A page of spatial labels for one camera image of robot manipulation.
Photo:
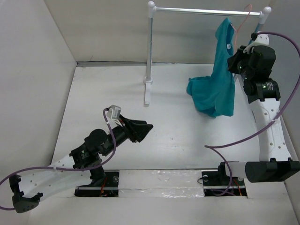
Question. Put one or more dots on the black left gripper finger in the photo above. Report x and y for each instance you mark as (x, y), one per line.
(129, 123)
(142, 130)

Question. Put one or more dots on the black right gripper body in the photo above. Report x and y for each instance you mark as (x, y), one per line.
(240, 64)

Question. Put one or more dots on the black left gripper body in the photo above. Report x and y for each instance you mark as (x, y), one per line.
(123, 132)

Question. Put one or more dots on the pink wire hanger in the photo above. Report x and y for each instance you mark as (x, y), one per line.
(237, 31)

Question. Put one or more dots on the teal t shirt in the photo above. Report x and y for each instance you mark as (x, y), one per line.
(214, 95)

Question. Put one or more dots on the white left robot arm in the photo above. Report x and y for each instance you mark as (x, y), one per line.
(81, 167)

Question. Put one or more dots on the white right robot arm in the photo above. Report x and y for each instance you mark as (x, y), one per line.
(254, 65)

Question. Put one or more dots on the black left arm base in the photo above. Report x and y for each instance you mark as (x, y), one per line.
(108, 186)

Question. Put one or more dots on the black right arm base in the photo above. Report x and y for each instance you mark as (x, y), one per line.
(216, 183)

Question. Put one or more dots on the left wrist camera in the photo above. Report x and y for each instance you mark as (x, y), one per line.
(114, 114)

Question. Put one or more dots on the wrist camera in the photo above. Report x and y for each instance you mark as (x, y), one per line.
(114, 114)
(261, 39)

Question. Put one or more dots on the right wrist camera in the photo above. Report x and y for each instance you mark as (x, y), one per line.
(261, 39)

